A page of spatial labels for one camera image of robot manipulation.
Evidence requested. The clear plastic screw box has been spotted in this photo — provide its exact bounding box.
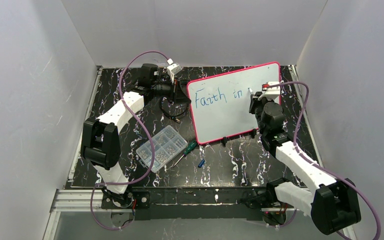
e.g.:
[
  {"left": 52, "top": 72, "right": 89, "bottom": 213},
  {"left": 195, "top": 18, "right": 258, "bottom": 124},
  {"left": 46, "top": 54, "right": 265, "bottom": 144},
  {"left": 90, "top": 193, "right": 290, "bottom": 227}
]
[{"left": 136, "top": 125, "right": 188, "bottom": 173}]

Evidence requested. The black whiteboard clip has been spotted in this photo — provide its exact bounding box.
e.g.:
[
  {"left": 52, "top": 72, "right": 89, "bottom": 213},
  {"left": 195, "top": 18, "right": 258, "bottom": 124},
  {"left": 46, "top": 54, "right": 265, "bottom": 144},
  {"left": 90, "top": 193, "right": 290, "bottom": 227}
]
[
  {"left": 250, "top": 129, "right": 257, "bottom": 139},
  {"left": 221, "top": 137, "right": 228, "bottom": 147}
]

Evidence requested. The blue marker cap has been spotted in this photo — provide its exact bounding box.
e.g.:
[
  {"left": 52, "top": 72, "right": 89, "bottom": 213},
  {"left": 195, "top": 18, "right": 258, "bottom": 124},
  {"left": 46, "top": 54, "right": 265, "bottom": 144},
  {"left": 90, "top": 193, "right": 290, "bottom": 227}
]
[{"left": 198, "top": 159, "right": 205, "bottom": 168}]

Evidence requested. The black coiled cable with plug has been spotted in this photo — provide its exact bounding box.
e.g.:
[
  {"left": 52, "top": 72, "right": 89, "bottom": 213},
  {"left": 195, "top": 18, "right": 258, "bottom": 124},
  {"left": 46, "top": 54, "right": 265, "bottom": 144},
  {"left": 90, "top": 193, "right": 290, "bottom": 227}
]
[{"left": 158, "top": 96, "right": 190, "bottom": 124}]

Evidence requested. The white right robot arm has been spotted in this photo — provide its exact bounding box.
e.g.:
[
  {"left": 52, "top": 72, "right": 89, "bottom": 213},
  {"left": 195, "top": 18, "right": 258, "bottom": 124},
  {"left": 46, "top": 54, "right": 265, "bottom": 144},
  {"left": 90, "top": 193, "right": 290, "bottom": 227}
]
[{"left": 249, "top": 91, "right": 361, "bottom": 235}]

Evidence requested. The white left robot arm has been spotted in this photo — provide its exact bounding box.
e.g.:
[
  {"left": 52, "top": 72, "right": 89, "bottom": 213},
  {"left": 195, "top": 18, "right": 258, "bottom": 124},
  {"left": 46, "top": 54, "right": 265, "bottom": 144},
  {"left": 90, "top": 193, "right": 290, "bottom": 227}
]
[{"left": 80, "top": 61, "right": 191, "bottom": 195}]

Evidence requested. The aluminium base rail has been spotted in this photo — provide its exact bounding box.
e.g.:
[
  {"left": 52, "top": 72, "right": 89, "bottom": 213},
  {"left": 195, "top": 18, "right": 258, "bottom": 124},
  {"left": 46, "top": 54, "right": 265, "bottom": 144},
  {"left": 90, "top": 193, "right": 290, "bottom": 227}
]
[{"left": 51, "top": 186, "right": 295, "bottom": 221}]

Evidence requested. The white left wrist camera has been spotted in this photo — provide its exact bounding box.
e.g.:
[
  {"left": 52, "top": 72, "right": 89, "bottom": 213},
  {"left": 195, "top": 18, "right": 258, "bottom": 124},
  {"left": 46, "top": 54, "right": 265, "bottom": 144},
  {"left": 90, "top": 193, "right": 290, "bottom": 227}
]
[{"left": 166, "top": 58, "right": 183, "bottom": 82}]

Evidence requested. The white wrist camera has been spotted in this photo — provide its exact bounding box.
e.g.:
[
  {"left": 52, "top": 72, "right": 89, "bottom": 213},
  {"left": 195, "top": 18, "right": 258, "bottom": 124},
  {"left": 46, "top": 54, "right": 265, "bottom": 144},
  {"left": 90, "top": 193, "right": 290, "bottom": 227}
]
[
  {"left": 166, "top": 58, "right": 183, "bottom": 82},
  {"left": 258, "top": 81, "right": 281, "bottom": 101}
]

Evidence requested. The pink framed whiteboard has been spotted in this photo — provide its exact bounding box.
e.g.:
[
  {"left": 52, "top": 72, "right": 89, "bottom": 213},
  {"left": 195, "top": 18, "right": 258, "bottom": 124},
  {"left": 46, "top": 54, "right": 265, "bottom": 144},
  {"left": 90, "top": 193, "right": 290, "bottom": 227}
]
[{"left": 186, "top": 62, "right": 281, "bottom": 145}]

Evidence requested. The green handled screwdriver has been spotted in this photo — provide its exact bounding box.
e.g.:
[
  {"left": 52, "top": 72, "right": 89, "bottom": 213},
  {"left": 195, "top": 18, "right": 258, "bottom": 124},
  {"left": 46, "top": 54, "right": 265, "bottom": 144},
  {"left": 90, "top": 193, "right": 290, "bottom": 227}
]
[{"left": 172, "top": 140, "right": 198, "bottom": 167}]

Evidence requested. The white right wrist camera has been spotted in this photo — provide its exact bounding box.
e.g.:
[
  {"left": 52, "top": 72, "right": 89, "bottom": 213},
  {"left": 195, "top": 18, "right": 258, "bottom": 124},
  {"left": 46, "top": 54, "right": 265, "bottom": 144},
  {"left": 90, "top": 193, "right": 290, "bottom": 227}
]
[{"left": 258, "top": 81, "right": 281, "bottom": 101}]

